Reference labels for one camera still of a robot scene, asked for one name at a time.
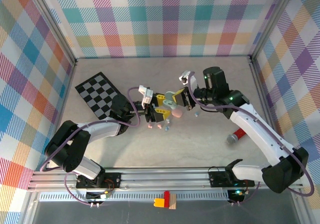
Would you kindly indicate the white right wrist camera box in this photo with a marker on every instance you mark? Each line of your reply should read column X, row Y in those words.
column 185, row 76

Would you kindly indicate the pink earbud charging case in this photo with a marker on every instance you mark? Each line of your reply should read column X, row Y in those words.
column 177, row 113

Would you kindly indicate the black left controller box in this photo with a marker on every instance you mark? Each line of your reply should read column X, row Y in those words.
column 95, row 196

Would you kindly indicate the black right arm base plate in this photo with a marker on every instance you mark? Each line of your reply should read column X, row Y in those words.
column 216, row 181

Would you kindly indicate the yellow building block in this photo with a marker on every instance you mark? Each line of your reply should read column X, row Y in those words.
column 158, row 202

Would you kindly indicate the thin aluminium frame rail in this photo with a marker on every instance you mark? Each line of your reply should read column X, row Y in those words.
column 162, row 57

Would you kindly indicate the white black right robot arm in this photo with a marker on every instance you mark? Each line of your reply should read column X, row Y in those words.
column 257, row 131

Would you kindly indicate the aluminium mounting rail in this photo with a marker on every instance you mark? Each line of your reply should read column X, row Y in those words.
column 150, row 181

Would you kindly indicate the aluminium frame post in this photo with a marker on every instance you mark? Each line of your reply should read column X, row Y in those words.
column 51, row 21
column 271, row 21

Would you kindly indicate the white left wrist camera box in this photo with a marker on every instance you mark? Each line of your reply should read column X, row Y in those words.
column 146, row 95

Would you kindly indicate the tan wooden block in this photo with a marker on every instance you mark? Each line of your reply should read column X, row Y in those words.
column 173, row 202

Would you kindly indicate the mint green earbud charging case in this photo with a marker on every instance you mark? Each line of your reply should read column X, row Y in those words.
column 172, row 105

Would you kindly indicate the black controller box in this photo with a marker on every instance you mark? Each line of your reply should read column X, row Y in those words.
column 236, row 196
column 95, row 196

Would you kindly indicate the aluminium side frame rail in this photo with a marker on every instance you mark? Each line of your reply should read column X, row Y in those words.
column 65, row 96
column 261, row 93

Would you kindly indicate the tall red building block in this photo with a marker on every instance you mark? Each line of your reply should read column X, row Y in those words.
column 166, row 196

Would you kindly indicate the black grey chessboard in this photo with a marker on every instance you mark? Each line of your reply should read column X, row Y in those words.
column 95, row 88

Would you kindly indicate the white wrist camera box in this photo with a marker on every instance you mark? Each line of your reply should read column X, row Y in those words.
column 146, row 95
column 185, row 76

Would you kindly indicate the black right controller box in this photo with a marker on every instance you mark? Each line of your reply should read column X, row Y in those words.
column 236, row 196

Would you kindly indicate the red marker with grey cap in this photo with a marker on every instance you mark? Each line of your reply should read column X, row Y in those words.
column 231, row 138

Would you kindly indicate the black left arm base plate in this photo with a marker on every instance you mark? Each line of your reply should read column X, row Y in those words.
column 115, row 176

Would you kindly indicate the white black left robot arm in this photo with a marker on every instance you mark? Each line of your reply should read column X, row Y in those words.
column 67, row 148

